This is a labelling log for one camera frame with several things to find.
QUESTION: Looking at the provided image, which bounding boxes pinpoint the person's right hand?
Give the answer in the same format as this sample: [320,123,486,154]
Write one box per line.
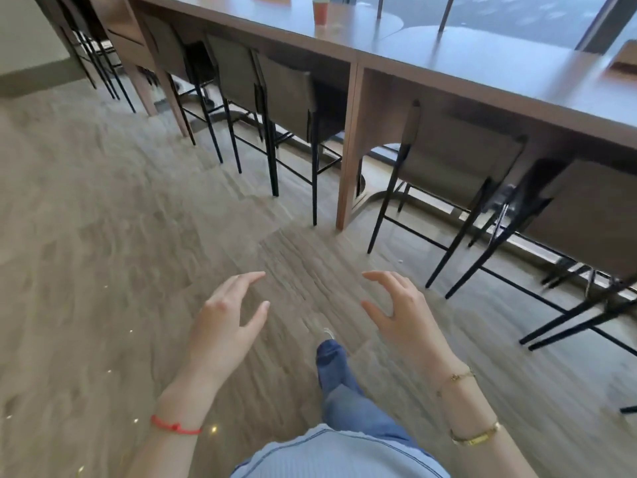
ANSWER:
[360,271,472,386]

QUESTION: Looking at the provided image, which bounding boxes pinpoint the person's left hand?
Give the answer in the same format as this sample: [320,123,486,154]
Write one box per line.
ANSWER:
[174,271,271,394]

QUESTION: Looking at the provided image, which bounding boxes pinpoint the blue jeans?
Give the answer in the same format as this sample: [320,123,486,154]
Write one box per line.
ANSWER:
[316,341,424,449]

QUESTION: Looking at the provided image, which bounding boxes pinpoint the light blue ribbed shirt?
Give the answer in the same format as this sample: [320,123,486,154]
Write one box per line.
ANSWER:
[231,424,451,478]

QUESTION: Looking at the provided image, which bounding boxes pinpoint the row of black-legged bar stools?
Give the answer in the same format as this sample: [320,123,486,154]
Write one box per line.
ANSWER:
[32,0,637,414]

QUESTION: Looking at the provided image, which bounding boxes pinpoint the brown wooden bar table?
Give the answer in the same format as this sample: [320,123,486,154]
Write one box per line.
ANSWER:
[356,24,637,160]
[127,0,405,230]
[87,0,160,118]

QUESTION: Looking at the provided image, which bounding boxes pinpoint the thin gold chain bracelet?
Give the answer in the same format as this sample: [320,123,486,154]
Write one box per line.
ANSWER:
[436,370,477,398]

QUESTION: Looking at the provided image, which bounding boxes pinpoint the red string bracelet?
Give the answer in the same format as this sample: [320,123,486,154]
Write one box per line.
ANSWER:
[151,415,202,436]

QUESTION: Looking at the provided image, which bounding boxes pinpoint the gold bangle bracelet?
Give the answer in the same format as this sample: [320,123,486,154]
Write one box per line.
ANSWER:
[449,420,501,447]

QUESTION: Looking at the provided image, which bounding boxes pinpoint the dark window frame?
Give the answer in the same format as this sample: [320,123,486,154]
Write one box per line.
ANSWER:
[343,0,633,55]

